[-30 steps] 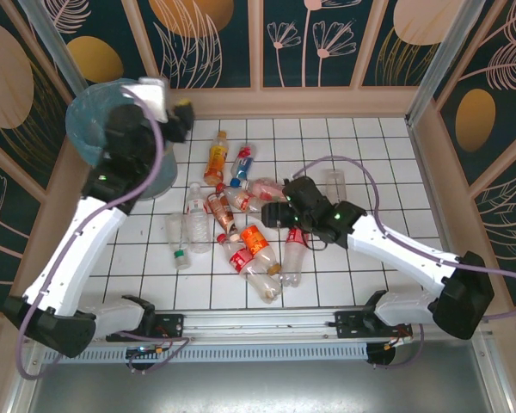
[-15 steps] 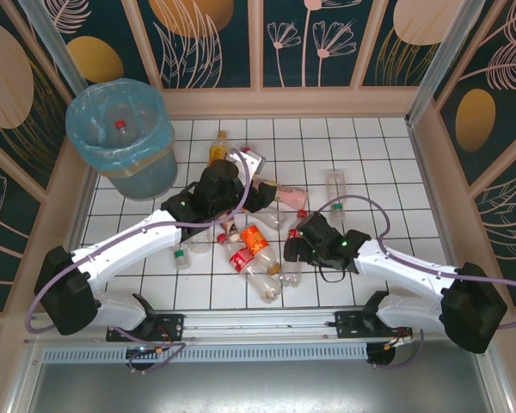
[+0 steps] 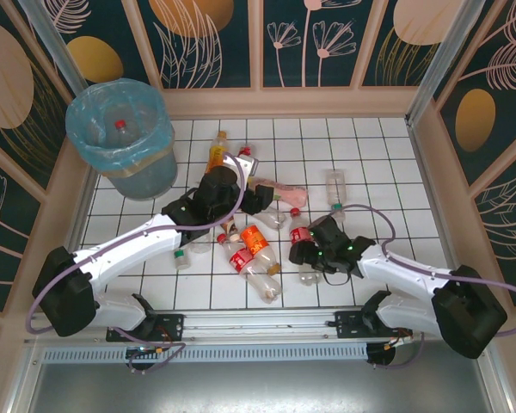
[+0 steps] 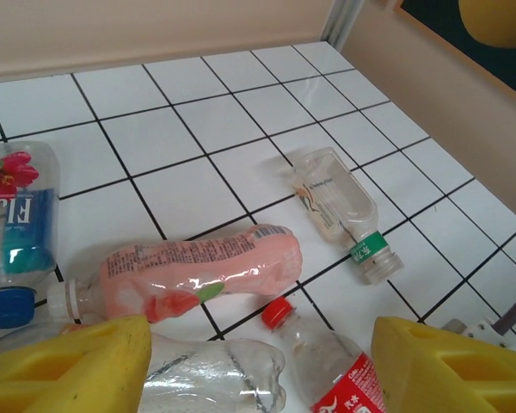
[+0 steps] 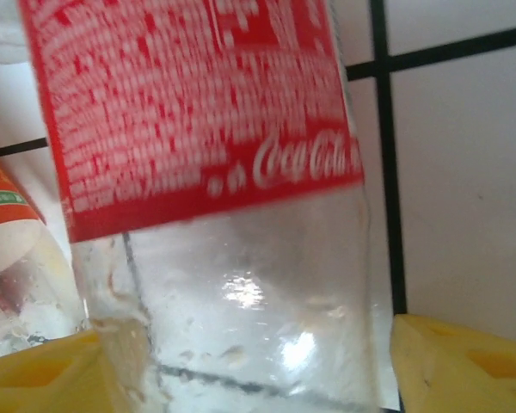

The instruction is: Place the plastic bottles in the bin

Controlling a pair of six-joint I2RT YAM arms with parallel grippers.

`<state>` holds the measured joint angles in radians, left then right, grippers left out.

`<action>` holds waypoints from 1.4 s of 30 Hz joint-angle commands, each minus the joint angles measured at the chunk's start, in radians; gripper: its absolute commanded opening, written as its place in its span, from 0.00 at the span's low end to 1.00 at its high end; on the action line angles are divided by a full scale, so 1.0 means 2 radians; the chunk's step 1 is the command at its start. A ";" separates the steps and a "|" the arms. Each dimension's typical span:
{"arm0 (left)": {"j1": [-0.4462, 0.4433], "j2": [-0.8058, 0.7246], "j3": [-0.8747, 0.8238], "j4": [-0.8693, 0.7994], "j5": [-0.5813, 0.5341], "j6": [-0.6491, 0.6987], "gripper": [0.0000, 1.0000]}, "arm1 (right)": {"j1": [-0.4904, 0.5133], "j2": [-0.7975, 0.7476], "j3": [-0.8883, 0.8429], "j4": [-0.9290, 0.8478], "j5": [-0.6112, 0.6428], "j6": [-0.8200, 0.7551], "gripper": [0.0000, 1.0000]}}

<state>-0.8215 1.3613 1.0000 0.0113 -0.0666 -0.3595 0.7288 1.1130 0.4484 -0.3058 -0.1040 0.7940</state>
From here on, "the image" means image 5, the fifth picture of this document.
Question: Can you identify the red label cola bottle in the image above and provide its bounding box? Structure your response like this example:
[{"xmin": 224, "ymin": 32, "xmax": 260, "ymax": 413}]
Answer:
[{"xmin": 16, "ymin": 0, "xmax": 399, "ymax": 413}]

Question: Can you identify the orange label plastic bottle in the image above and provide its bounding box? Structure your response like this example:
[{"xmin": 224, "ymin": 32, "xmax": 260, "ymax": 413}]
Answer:
[{"xmin": 0, "ymin": 144, "xmax": 91, "ymax": 358}]

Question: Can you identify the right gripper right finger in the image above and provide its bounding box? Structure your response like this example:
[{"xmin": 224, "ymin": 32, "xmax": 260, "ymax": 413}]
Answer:
[{"xmin": 389, "ymin": 312, "xmax": 516, "ymax": 413}]

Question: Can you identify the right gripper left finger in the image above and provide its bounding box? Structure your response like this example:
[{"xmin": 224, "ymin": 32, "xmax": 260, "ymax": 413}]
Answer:
[{"xmin": 0, "ymin": 329, "xmax": 113, "ymax": 413}]

